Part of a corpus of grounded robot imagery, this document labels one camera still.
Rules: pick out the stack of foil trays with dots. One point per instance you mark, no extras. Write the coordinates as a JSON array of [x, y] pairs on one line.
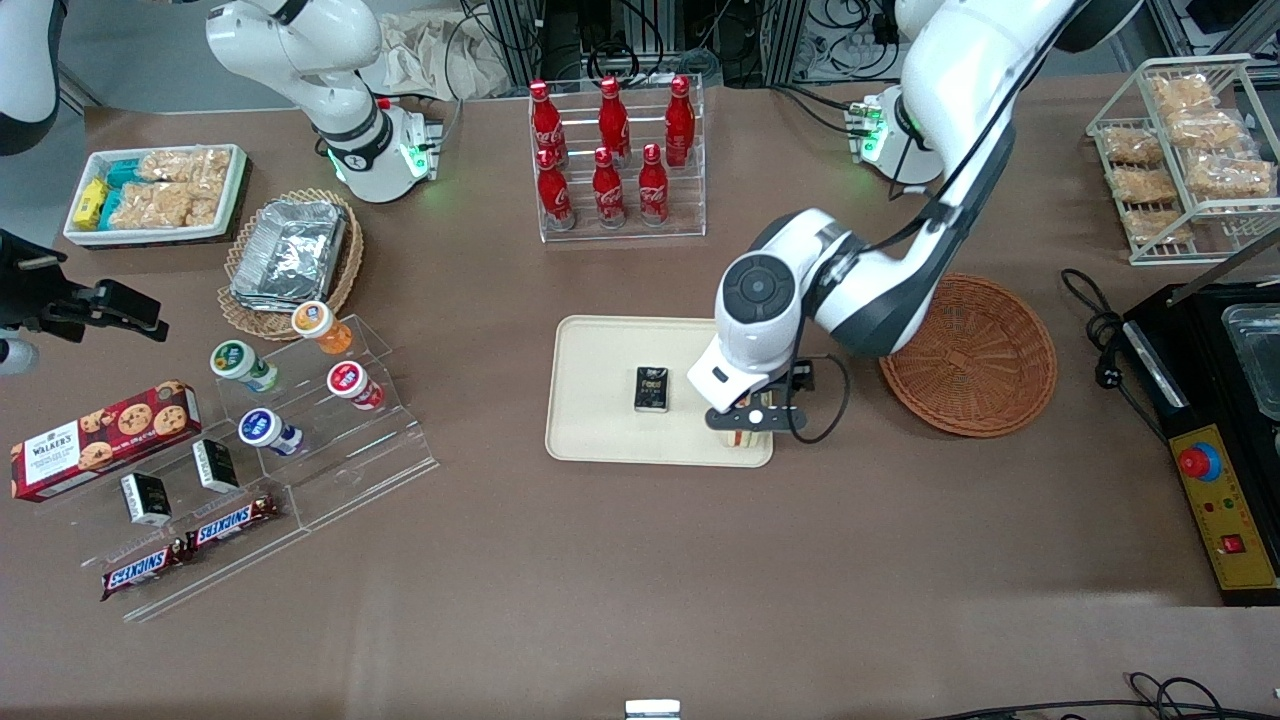
[[290, 250]]

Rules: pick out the light wicker basket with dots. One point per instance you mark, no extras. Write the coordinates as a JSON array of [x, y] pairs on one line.
[[345, 270]]

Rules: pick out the small black white box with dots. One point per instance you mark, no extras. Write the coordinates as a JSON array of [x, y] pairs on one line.
[[147, 498], [216, 465]]

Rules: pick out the blue lid yogurt cup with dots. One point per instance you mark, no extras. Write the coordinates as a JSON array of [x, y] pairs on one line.
[[262, 430]]

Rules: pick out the aluminium frame post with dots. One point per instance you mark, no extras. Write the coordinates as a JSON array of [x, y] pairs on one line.
[[785, 40], [515, 40]]

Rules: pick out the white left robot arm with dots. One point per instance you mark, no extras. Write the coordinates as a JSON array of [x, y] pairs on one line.
[[950, 80]]

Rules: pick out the beige plastic tray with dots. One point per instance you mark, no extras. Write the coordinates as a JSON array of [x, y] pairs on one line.
[[600, 400]]

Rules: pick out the orange lid yogurt cup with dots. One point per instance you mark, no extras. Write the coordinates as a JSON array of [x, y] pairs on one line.
[[318, 325]]

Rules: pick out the Snickers chocolate bar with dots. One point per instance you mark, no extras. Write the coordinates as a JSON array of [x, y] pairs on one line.
[[230, 522], [140, 570]]

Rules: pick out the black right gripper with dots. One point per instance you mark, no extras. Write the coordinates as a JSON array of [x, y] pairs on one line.
[[28, 290]]

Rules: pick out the yellow snack packet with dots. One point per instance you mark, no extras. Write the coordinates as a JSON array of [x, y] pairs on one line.
[[90, 200]]

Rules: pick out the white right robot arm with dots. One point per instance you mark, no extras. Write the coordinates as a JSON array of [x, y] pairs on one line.
[[340, 100]]

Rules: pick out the beige cloth bag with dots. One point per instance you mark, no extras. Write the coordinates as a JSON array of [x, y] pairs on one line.
[[420, 60]]

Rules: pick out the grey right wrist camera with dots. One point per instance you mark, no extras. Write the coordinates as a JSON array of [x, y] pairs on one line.
[[14, 356]]

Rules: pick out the small black box gold print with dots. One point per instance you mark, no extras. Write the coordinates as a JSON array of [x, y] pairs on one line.
[[651, 390]]

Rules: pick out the white rectangular snack tray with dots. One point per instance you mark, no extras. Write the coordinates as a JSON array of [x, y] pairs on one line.
[[235, 190]]

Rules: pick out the bagged fried snack pack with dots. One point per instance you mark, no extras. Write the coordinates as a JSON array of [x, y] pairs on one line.
[[1132, 146], [1230, 175], [1205, 130], [1185, 95], [1145, 185], [1160, 225]]

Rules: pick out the green lid yogurt cup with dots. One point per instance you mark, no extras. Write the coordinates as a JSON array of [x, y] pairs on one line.
[[238, 362]]

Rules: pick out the small silver metal block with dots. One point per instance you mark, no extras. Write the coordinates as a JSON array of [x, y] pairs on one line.
[[652, 710]]

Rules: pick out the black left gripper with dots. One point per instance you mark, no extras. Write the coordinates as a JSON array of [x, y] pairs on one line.
[[799, 379]]

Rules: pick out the clear acrylic bottle rack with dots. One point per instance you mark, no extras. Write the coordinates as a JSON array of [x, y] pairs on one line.
[[690, 210]]

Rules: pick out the teal snack packet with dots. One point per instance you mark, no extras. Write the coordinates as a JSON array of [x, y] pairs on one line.
[[110, 208], [122, 173]]

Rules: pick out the clear acrylic step riser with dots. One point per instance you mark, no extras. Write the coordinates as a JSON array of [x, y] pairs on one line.
[[250, 555], [370, 460]]

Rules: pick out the black machine yellow panel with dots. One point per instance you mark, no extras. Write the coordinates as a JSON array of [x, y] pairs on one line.
[[1230, 520]]

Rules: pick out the red lid yogurt cup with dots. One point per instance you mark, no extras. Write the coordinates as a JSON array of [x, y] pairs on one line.
[[350, 382]]

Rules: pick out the red Walkers cookie box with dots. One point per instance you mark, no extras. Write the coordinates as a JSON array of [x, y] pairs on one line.
[[100, 440]]

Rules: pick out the brown wicker basket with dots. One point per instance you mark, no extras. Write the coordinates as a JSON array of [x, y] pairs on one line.
[[985, 370]]

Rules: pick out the red cola bottle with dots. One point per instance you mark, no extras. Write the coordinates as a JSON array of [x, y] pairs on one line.
[[613, 120], [545, 120], [680, 120], [653, 190], [608, 195], [555, 195]]

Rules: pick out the clear plastic container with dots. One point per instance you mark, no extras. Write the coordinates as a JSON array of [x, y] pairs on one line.
[[1255, 350]]

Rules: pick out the rice cracker snack pack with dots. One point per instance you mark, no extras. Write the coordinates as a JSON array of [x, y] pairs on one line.
[[160, 205], [185, 165]]

